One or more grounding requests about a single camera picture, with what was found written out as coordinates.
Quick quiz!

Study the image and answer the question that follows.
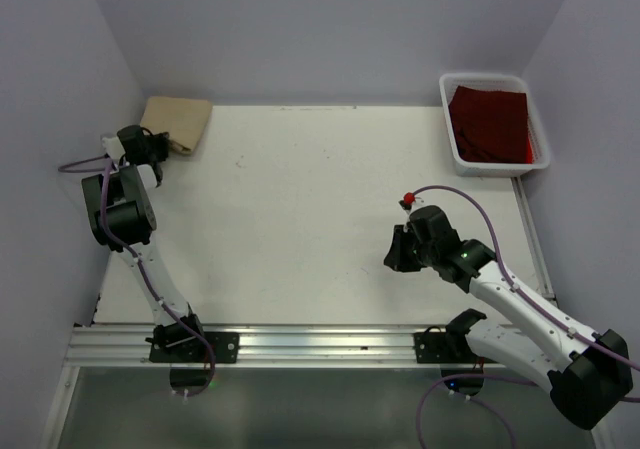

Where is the beige t shirt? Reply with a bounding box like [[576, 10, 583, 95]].
[[140, 96, 213, 156]]

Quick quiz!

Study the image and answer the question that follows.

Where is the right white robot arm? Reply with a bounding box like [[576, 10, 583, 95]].
[[384, 202, 633, 430]]

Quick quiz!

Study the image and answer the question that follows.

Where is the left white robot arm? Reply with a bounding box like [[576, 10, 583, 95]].
[[81, 125, 209, 363]]

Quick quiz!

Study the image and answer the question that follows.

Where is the white plastic basket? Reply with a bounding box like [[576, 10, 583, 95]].
[[439, 72, 550, 178]]

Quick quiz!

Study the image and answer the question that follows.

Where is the red t shirt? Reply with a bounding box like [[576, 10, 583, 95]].
[[448, 86, 533, 164]]

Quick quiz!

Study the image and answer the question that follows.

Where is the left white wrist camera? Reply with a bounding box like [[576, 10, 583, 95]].
[[101, 135, 126, 162]]

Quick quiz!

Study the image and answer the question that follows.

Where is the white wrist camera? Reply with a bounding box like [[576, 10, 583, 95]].
[[399, 192, 425, 216], [101, 135, 126, 162]]

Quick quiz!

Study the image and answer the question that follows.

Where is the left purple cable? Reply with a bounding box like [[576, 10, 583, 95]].
[[57, 153, 217, 385]]

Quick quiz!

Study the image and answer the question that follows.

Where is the purple cable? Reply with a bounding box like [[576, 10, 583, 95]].
[[57, 153, 217, 385], [417, 184, 640, 449]]

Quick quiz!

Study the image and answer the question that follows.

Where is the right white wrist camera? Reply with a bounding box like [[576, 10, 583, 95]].
[[399, 192, 425, 216]]

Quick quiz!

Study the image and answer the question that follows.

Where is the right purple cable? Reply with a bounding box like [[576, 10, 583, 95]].
[[417, 184, 640, 449]]

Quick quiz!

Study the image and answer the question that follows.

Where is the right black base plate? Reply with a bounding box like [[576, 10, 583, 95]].
[[413, 331, 479, 365]]

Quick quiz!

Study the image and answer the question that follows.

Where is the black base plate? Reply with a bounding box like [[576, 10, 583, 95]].
[[148, 331, 240, 364], [413, 331, 479, 365]]

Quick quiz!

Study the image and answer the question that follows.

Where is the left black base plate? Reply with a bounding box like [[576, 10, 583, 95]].
[[148, 331, 240, 364]]

